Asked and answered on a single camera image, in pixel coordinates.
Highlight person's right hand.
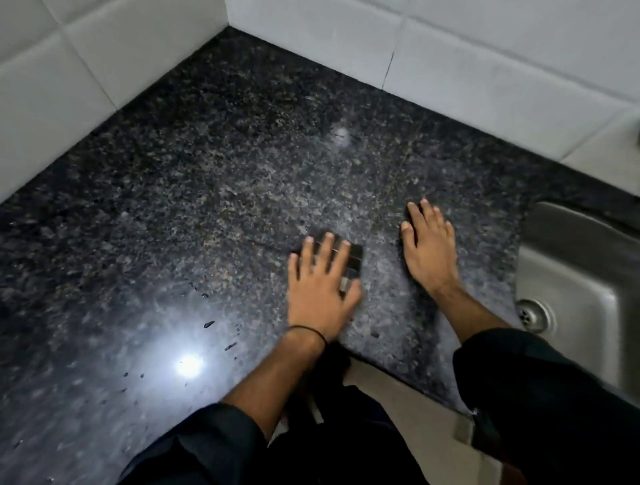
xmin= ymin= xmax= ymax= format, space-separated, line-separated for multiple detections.
xmin=400 ymin=198 xmax=462 ymax=298

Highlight stainless steel sink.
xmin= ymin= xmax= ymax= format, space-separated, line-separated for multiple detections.
xmin=514 ymin=200 xmax=640 ymax=406

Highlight black long-sleeved top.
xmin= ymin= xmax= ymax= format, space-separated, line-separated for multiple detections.
xmin=116 ymin=327 xmax=640 ymax=485

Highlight dark trousers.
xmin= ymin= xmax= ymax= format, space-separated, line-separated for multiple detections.
xmin=267 ymin=344 xmax=432 ymax=485

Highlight person's right forearm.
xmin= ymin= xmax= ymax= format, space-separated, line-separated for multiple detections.
xmin=430 ymin=282 xmax=512 ymax=346

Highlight person's left forearm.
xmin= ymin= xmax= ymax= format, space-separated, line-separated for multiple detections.
xmin=220 ymin=327 xmax=329 ymax=441

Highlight round metal sink drain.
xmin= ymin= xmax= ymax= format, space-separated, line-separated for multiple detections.
xmin=516 ymin=298 xmax=557 ymax=335

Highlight black wrist band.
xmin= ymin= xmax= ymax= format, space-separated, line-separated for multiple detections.
xmin=287 ymin=324 xmax=329 ymax=349

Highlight person's left hand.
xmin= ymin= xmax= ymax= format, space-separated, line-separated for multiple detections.
xmin=287 ymin=232 xmax=364 ymax=345

